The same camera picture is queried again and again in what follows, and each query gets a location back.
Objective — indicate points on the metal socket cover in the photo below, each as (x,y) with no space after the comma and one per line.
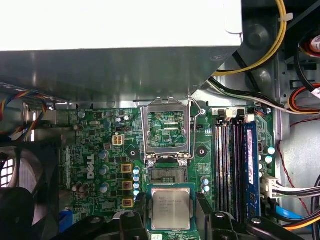
(165,106)

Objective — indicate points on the green motherboard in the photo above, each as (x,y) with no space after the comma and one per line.
(205,165)

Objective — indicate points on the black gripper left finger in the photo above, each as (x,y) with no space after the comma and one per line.
(130,227)

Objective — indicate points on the blue port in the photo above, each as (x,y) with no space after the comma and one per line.
(66,225)

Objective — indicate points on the white four-pin socket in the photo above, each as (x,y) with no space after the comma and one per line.
(118,140)

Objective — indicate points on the blue RAM stick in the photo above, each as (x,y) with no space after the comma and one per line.
(252,162)

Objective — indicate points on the grey power supply unit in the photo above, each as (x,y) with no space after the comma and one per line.
(125,75)

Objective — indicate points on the yellow square inductor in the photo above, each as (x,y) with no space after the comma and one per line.
(128,203)
(127,185)
(127,168)

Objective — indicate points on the metal locking lever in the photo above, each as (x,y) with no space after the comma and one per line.
(193,137)

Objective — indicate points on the silver CPU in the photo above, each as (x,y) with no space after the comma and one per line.
(171,207)

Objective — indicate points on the black PC case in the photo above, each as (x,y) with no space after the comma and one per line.
(295,155)

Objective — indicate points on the CPU socket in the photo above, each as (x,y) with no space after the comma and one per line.
(167,175)

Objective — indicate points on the black case fan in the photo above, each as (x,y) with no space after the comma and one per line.
(22,215)

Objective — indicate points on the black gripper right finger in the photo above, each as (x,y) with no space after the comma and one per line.
(220,227)

